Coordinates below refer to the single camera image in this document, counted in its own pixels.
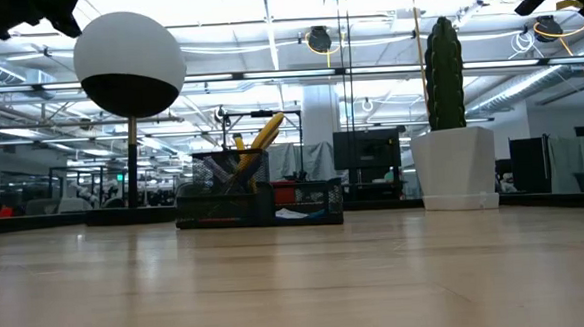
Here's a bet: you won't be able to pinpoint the purple pen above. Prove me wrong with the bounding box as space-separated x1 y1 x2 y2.
204 155 234 189

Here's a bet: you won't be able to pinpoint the yellow-handled scissors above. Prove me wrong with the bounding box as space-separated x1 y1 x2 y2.
238 111 290 190

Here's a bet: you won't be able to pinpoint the red eraser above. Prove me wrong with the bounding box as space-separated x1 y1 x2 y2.
272 179 298 205

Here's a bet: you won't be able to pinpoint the blue sticky note pad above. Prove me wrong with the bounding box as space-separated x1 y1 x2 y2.
275 205 326 221

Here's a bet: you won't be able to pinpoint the black mesh desk organizer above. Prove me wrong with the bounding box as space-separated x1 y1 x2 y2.
171 144 345 235

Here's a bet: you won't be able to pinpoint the white globe table lamp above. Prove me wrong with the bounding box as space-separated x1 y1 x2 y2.
70 7 195 229

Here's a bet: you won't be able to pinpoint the green cactus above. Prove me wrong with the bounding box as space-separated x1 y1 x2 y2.
422 15 468 131

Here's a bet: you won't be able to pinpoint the grey cloth cover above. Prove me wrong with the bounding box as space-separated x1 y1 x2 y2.
268 140 337 184
548 135 584 195

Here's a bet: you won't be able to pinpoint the black cabinet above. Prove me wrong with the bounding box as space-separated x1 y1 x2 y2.
508 136 553 196

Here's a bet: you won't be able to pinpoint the white hexagonal plant pot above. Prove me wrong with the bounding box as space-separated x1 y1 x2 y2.
408 125 501 214

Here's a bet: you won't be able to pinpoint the black monitor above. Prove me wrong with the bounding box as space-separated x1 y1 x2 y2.
332 127 402 171

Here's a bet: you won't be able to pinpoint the black ceiling cable reel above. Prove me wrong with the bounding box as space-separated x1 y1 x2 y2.
307 24 334 54
534 13 563 45

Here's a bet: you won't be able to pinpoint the hanging yellow cable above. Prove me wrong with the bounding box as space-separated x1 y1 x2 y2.
410 0 430 118

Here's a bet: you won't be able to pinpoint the black aluminium table frame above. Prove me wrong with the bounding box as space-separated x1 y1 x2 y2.
0 183 584 241

